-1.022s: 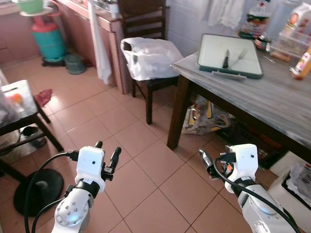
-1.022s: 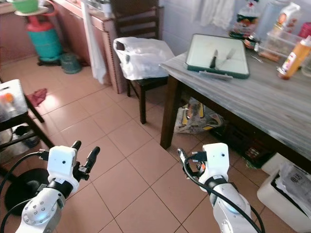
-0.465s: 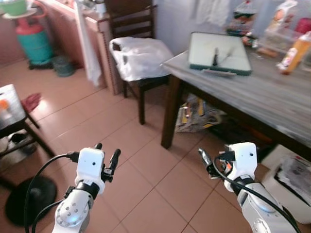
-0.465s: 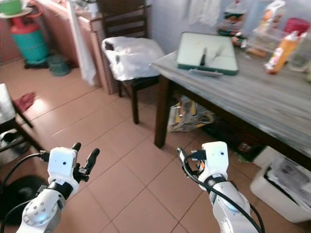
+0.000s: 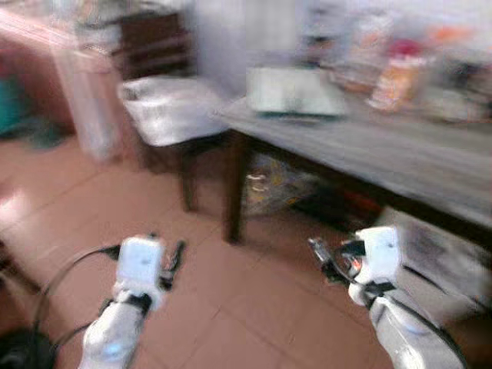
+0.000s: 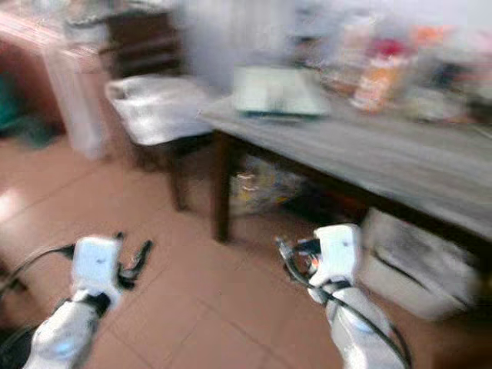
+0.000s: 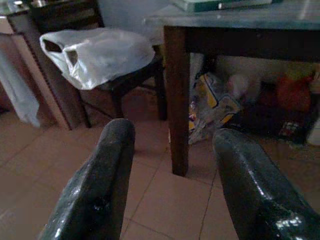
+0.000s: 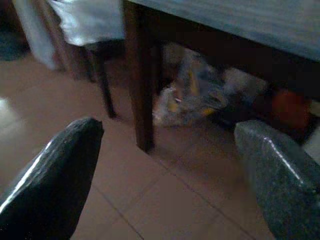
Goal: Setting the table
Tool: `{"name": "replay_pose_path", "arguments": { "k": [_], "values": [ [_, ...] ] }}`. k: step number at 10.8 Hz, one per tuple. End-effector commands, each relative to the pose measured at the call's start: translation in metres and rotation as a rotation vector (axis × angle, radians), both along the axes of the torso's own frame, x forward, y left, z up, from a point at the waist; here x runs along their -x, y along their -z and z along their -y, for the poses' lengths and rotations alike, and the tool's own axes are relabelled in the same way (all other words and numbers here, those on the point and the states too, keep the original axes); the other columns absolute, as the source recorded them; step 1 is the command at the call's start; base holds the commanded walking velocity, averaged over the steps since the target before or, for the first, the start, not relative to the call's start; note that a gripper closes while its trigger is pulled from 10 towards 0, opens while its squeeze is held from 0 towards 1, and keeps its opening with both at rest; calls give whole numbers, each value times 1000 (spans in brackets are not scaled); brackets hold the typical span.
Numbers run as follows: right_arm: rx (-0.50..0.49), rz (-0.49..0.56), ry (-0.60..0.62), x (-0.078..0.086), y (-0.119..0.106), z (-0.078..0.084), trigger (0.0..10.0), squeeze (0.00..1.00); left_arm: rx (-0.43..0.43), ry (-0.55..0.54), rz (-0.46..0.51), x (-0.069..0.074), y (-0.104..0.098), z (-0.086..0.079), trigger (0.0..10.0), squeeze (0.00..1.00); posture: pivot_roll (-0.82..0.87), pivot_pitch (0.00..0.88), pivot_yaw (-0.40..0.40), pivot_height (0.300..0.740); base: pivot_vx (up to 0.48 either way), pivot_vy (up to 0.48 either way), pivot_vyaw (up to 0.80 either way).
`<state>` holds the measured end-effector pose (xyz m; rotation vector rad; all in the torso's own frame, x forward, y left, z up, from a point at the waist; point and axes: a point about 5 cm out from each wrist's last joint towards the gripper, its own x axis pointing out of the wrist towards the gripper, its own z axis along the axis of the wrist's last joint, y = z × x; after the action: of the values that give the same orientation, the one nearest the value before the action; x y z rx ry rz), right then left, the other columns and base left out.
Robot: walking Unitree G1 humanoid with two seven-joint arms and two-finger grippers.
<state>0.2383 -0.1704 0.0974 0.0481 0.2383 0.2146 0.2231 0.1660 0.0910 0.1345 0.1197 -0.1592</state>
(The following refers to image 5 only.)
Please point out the white plastic bag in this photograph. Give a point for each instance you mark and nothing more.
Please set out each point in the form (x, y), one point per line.
(173, 108)

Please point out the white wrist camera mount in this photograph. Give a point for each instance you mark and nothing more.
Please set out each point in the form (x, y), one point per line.
(380, 254)
(141, 260)

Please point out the dark wooden chair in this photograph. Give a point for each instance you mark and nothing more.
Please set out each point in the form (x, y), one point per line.
(157, 42)

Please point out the orange sauce squeeze bottle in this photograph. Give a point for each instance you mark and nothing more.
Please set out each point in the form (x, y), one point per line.
(396, 83)

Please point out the white plastic storage bin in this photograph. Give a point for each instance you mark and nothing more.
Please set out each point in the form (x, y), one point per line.
(442, 261)

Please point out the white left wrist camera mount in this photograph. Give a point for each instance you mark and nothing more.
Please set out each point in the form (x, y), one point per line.
(141, 260)

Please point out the patterned plastic bag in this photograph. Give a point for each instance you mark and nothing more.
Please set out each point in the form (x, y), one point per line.
(277, 184)

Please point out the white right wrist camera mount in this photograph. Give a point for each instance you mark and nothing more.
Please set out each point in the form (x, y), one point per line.
(380, 254)

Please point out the green cloth item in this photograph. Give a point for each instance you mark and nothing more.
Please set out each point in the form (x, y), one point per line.
(19, 111)

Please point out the black robot leg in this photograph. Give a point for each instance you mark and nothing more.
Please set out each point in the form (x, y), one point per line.
(23, 352)

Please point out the white green-rimmed cutting board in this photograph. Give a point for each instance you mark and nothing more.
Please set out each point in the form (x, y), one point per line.
(296, 92)

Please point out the pink table with clear cover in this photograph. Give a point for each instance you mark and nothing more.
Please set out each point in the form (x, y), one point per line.
(69, 69)

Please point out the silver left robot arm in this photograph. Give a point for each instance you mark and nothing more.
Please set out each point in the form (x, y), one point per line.
(115, 334)

